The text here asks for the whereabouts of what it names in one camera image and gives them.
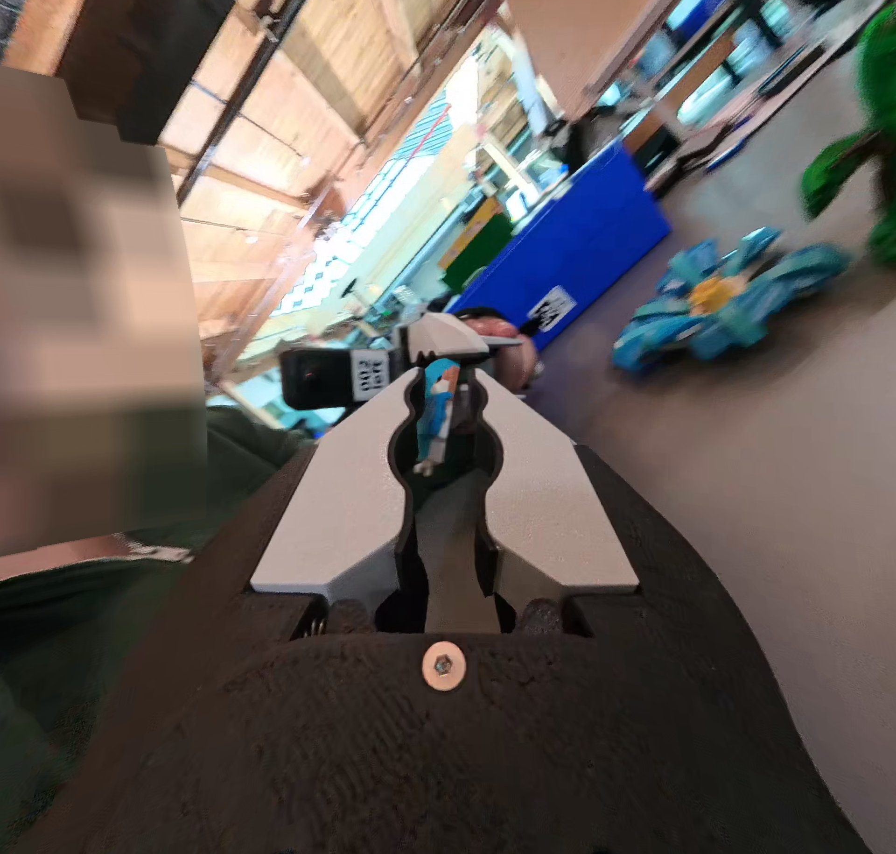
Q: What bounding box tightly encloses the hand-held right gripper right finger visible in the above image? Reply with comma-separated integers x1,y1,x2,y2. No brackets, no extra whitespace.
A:
463,371,640,597

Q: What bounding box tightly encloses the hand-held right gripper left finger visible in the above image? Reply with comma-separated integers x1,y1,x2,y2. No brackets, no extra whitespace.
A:
251,367,424,597

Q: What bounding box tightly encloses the blue brick flower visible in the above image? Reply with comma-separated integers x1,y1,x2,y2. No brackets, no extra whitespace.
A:
414,360,462,478

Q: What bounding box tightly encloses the blue lego flower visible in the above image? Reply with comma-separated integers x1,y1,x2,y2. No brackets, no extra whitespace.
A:
611,226,854,376

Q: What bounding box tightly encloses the green lego stem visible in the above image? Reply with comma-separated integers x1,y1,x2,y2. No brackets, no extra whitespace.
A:
800,1,896,268

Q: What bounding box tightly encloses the person's left hand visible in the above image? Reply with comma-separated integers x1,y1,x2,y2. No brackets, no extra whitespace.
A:
463,316,541,391

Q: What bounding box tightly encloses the blue box with sticker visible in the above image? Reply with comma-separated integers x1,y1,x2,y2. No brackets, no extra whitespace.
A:
447,141,673,354

